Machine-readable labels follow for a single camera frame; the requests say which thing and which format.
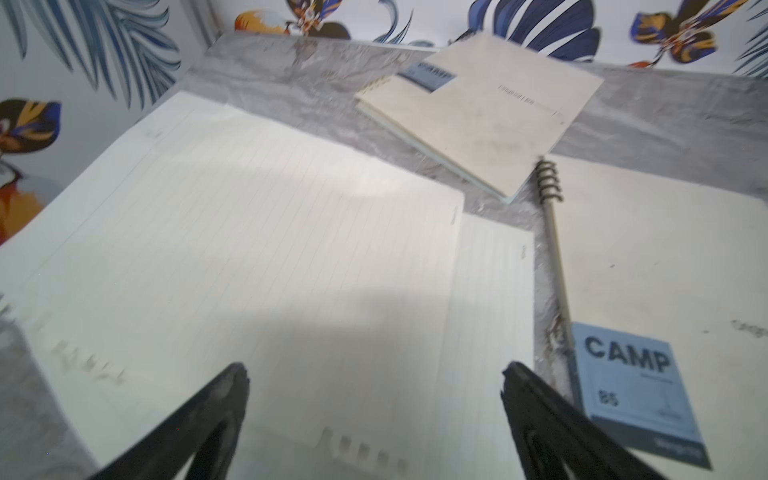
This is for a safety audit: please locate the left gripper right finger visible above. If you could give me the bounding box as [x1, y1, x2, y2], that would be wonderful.
[500, 361, 663, 479]

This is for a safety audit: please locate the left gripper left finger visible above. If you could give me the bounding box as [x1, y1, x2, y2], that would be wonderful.
[92, 362, 250, 479]

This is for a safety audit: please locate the B5 spiral notebook blue label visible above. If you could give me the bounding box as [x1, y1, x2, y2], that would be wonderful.
[533, 153, 768, 480]

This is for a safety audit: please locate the torn cream page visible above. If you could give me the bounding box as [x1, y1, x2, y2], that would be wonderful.
[1, 91, 464, 479]
[228, 215, 535, 479]

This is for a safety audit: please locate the large cream spiral notebook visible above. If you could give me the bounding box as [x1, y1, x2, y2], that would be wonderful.
[355, 34, 603, 203]

